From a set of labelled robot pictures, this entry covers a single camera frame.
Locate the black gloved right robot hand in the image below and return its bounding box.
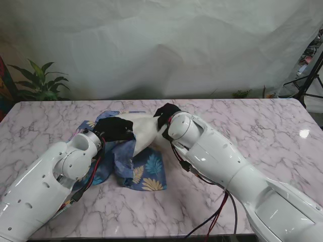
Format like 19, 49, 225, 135
153, 102, 181, 132

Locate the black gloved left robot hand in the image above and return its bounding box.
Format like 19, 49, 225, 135
94, 117, 134, 142

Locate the white pillow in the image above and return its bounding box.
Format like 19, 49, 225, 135
118, 112, 167, 156

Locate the blue floral pillowcase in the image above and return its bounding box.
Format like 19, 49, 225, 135
67, 109, 167, 194

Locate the white backdrop cloth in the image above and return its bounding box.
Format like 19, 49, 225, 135
0, 0, 323, 100

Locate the small green bushy plant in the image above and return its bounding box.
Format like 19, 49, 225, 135
231, 89, 252, 99

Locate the large green leafy plant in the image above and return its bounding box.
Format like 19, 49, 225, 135
7, 59, 71, 101

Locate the colourful painted panel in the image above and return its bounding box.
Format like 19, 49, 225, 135
0, 55, 18, 119

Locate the black tripod stand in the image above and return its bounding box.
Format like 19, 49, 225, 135
284, 45, 323, 109

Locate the red black left arm cable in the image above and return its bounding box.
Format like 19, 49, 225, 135
54, 137, 106, 215

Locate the red black arm cable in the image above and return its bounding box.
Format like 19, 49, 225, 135
54, 137, 106, 215
170, 141, 239, 239

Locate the red black right arm cable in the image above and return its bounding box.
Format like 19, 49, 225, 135
170, 141, 239, 239

